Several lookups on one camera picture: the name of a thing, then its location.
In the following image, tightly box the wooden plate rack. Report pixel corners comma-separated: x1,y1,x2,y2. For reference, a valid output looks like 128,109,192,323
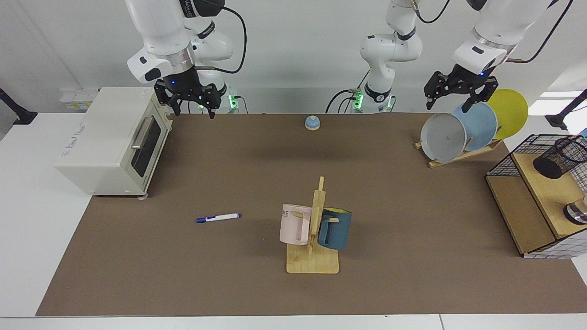
415,137,504,169

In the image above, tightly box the pale toaster oven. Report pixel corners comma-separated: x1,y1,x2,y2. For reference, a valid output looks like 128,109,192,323
54,87,174,199

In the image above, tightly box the light blue plate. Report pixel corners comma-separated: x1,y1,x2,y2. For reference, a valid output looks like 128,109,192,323
452,101,498,152

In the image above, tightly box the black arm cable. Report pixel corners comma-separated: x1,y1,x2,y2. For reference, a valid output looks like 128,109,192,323
506,0,575,64
194,5,248,75

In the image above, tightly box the brown table cloth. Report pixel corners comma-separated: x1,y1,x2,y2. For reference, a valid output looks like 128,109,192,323
36,113,587,317

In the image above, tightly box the black camera stand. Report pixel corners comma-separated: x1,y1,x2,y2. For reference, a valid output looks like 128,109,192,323
0,88,38,126
545,89,587,131

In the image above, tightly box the grey plate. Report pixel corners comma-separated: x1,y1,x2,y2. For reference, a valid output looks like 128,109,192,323
420,113,468,163

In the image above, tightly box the pink cup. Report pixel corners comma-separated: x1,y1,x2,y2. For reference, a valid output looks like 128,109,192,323
279,204,313,246

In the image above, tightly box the wire basket with wooden floor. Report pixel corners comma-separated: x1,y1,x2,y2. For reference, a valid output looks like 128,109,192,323
485,134,587,257

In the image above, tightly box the wooden cup stand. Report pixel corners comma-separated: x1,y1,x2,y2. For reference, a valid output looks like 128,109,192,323
286,176,340,275

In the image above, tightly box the yellow plate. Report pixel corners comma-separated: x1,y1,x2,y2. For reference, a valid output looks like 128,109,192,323
482,88,529,140

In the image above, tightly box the white checked cloth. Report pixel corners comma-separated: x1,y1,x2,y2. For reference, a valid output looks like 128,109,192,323
523,237,587,260

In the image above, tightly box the black mesh pen holder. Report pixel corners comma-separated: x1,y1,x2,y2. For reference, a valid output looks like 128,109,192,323
533,136,587,180

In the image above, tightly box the dark blue cup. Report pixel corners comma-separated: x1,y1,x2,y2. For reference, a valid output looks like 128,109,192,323
317,207,353,251

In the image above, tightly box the white wall socket strip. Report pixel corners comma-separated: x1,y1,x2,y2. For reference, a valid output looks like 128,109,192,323
60,89,100,112

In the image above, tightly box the blue and white marker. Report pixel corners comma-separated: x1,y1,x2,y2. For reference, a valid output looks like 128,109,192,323
196,213,241,224

